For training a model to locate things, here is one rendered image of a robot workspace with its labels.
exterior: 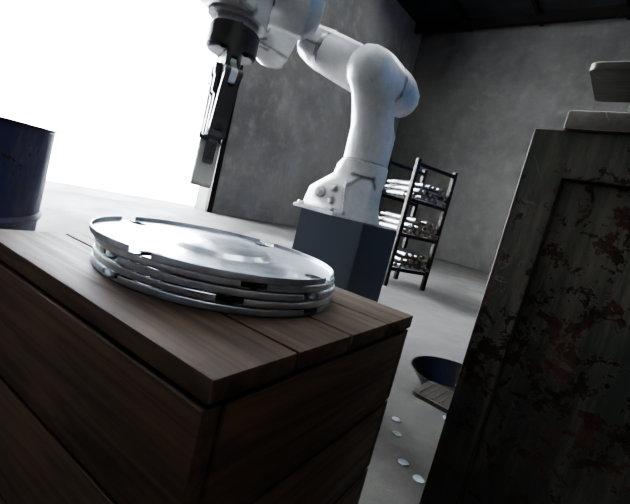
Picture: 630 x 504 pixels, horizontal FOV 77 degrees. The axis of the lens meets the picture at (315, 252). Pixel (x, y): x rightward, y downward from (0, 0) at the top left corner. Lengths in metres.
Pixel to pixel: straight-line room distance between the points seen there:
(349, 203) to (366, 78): 0.27
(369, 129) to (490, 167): 6.97
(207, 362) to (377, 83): 0.76
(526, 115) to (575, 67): 0.94
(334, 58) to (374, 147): 0.25
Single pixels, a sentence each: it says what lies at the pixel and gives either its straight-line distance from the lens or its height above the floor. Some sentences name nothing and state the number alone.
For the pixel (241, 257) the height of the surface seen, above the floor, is 0.39.
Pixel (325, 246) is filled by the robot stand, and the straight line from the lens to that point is 0.92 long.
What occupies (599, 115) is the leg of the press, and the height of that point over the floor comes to 0.64.
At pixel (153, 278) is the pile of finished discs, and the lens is 0.42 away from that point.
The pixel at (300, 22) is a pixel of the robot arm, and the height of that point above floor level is 0.75.
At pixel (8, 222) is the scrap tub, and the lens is 0.80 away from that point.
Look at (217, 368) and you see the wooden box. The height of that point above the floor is 0.35.
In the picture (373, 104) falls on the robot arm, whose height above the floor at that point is 0.71.
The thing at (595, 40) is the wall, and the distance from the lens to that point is 8.29.
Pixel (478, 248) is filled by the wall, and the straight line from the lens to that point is 7.71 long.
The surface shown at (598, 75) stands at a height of 0.77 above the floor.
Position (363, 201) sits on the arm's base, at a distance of 0.94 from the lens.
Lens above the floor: 0.47
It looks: 7 degrees down
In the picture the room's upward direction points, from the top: 14 degrees clockwise
